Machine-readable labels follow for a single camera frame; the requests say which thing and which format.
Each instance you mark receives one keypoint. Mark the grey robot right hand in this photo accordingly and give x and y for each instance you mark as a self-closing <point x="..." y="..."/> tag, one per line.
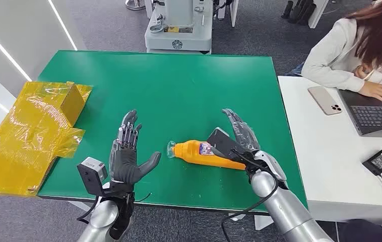
<point x="246" y="137"/>

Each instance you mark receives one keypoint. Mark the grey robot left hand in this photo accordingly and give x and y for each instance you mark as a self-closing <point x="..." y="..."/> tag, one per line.
<point x="124" y="163"/>

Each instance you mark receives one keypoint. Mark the orange plastic bottle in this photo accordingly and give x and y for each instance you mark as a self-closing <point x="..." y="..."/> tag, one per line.
<point x="194" y="153"/>

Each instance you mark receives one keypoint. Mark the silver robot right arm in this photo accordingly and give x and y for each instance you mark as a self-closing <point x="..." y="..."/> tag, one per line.
<point x="288" y="210"/>

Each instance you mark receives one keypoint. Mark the beige smartphone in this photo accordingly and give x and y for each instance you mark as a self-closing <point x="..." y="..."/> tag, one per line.
<point x="324" y="100"/>

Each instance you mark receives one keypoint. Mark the yellow film-wrapped cardboard box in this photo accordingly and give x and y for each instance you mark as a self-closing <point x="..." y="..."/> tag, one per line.
<point x="30" y="140"/>

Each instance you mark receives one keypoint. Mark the person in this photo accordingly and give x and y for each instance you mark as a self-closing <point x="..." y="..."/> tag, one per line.
<point x="338" y="56"/>

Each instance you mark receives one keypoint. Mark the white machine base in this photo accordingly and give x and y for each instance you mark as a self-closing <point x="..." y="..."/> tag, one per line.
<point x="177" y="33"/>

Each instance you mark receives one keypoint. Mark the grey laptop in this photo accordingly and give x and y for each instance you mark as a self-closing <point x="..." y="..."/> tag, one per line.
<point x="374" y="117"/>

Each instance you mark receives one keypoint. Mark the black power adapter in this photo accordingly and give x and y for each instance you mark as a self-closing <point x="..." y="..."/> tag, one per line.
<point x="380" y="161"/>

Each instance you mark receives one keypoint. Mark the chrome chair base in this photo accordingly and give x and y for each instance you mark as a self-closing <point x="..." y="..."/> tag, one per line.
<point x="135" y="4"/>

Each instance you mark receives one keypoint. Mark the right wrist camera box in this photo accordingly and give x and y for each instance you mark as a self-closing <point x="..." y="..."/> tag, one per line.
<point x="222" y="142"/>

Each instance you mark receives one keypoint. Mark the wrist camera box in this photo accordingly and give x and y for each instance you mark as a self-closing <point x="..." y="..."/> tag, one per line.
<point x="222" y="142"/>
<point x="91" y="175"/>

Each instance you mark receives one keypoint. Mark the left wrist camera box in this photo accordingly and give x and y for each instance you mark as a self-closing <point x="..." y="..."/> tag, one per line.
<point x="91" y="175"/>

